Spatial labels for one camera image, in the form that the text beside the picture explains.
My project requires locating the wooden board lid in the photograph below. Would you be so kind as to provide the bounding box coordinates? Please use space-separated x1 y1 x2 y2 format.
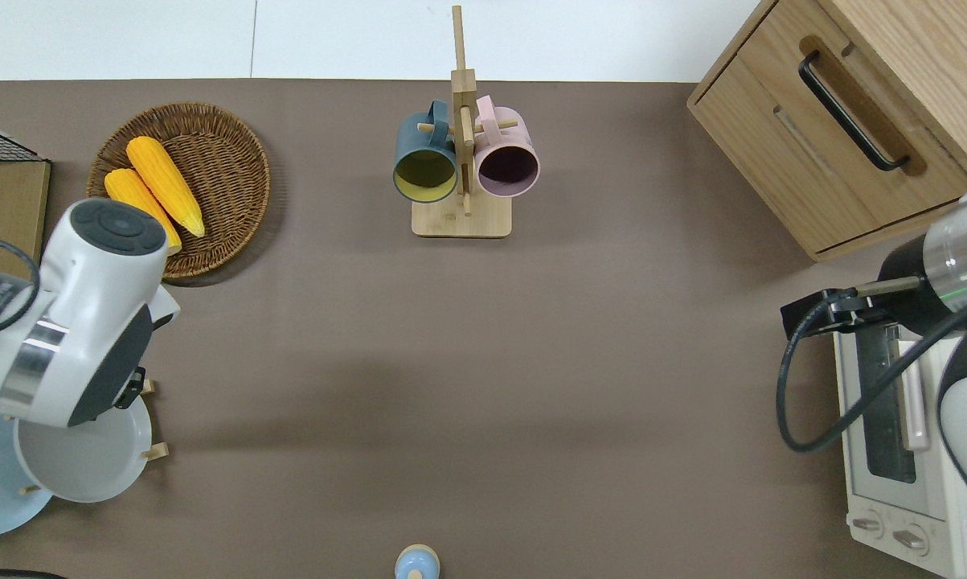
0 159 52 280

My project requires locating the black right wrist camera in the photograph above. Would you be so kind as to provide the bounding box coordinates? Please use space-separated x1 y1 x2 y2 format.
781 288 894 340

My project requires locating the pink mug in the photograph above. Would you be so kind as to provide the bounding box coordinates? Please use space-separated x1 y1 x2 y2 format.
473 95 541 199

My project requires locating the wire basket with white liner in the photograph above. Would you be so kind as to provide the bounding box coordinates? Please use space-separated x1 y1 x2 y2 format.
0 118 52 280

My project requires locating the brown table mat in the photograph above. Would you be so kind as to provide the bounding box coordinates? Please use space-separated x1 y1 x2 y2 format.
0 78 967 579

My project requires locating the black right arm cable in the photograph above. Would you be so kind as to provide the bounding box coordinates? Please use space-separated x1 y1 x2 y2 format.
776 294 967 453

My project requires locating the blue bell on wooden base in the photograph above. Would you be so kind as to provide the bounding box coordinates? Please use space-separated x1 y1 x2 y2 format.
395 544 440 579

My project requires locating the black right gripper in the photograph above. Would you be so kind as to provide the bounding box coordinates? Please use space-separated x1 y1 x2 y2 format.
881 237 958 337

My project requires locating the wooden plate rack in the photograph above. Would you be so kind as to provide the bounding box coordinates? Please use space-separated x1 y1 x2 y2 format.
18 378 170 495

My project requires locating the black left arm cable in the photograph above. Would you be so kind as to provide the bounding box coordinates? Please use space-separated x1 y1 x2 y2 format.
0 233 42 335

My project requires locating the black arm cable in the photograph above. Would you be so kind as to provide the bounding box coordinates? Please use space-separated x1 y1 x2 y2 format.
0 233 42 335
776 294 967 453

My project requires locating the dark teal mug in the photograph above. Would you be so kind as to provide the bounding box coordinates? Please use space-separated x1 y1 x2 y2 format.
392 100 459 204

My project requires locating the gray ceramic plate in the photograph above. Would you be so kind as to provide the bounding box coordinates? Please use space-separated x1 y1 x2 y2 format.
13 392 154 504

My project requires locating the wooden mug tree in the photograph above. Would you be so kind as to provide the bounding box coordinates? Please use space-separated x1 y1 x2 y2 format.
412 6 521 239

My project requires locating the yellow corn cob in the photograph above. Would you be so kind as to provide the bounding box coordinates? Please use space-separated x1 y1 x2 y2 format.
125 136 207 239
104 167 183 256

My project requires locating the black cabinet handle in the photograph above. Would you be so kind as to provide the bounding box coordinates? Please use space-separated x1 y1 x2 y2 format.
799 51 911 172

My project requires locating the wooden drawer cabinet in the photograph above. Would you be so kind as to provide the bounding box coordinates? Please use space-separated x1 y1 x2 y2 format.
686 0 967 263

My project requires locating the white toaster oven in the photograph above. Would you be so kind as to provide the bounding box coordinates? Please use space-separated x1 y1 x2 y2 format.
833 322 967 579

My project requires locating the brown wicker basket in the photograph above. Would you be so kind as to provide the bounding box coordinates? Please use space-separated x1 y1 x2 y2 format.
87 102 272 282

